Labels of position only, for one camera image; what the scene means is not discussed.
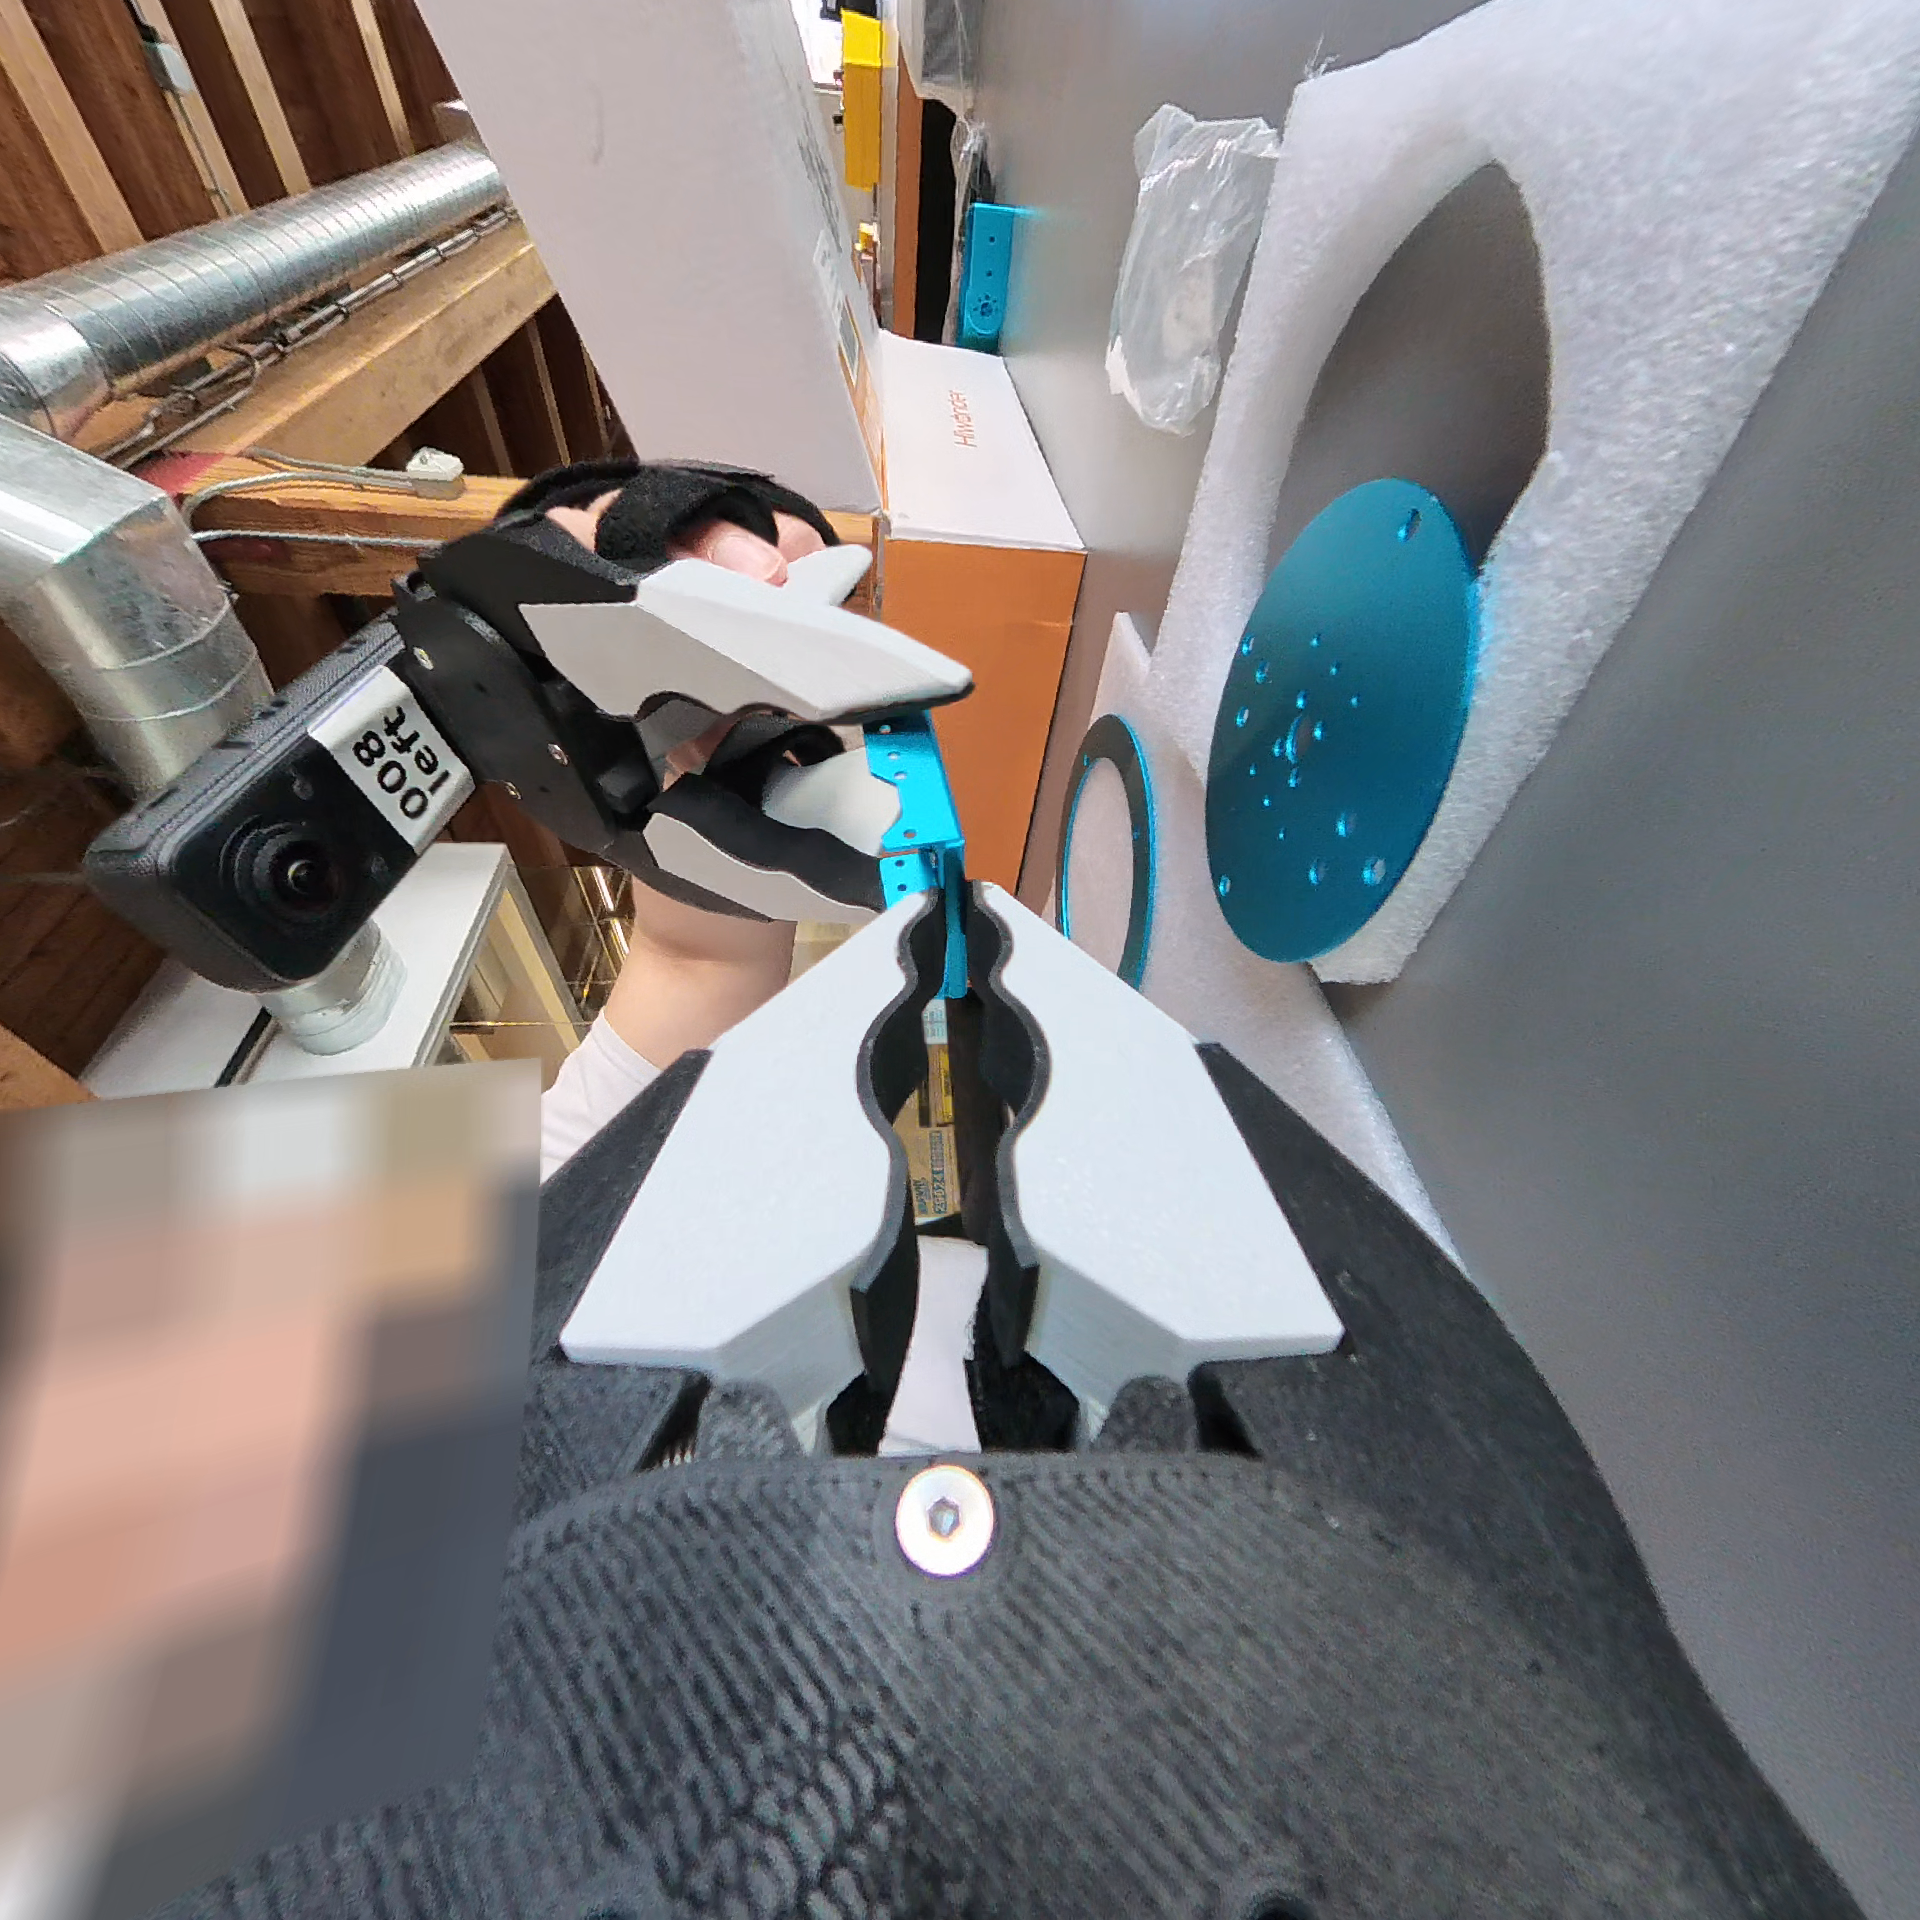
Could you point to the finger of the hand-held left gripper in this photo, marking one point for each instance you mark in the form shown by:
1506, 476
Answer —
748, 646
810, 842

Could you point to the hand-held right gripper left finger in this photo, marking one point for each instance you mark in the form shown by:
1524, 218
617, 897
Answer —
748, 1200

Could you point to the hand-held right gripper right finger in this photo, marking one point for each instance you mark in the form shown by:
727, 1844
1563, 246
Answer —
1153, 1200

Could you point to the blue square metal bracket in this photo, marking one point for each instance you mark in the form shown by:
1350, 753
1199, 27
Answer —
914, 811

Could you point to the small blue perforated disc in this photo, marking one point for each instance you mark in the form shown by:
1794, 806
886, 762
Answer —
1350, 721

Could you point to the person's left forearm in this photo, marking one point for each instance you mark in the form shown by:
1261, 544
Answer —
691, 962

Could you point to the person's left hand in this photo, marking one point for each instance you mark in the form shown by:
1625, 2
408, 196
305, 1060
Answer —
719, 741

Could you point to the person's white shirt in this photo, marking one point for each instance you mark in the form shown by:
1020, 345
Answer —
597, 1095

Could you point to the orange cardboard box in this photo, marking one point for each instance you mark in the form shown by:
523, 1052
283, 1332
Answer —
961, 646

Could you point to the white foam sheet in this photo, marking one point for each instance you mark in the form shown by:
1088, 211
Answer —
1350, 1079

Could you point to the yellow box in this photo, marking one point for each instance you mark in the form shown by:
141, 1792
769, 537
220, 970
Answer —
861, 88

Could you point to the clear plastic bag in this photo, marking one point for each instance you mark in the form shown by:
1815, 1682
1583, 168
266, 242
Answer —
1187, 268

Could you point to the square silver duct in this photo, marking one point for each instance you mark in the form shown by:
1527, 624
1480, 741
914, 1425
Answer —
119, 600

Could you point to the blue metal servo bracket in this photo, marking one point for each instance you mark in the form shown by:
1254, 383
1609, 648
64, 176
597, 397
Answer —
992, 280

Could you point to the silver ventilation duct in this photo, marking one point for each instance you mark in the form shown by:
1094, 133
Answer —
226, 286

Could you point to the white foam frame round hole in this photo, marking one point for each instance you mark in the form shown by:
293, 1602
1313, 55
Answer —
1649, 153

